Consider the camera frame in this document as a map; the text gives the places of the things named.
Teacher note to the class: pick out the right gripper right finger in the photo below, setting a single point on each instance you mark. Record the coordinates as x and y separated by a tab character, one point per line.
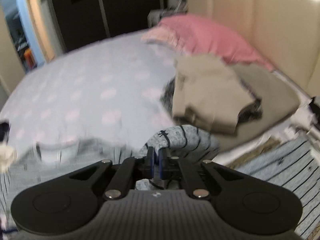
183	171

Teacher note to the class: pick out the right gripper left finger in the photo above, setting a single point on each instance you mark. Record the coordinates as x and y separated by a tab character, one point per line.
123	177

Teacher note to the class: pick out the grey striped bow shirt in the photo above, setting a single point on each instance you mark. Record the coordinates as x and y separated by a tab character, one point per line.
290	164

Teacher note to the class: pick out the folded khaki garment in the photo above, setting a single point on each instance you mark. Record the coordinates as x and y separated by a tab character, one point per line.
208	94

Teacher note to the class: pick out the polka dot bed sheet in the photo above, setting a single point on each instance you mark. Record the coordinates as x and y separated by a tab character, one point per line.
108	90

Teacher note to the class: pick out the dark patterned folded garment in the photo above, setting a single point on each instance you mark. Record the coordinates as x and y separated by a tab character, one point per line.
252	112

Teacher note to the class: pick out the cream white garment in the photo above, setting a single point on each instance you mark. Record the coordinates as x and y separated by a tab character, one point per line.
8	155

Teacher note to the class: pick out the small dark cloth item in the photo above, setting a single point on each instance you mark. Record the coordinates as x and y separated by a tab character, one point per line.
4	129

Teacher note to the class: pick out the light pink ruffled garment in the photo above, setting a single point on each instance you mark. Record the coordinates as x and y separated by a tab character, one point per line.
165	36

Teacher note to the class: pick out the pink pillow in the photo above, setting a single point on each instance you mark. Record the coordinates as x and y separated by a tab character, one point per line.
201	35

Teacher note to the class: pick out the open white door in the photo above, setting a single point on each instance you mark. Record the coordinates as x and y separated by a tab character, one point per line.
11	69

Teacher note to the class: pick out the beige padded headboard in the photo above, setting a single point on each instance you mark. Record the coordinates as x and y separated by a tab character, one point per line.
286	32

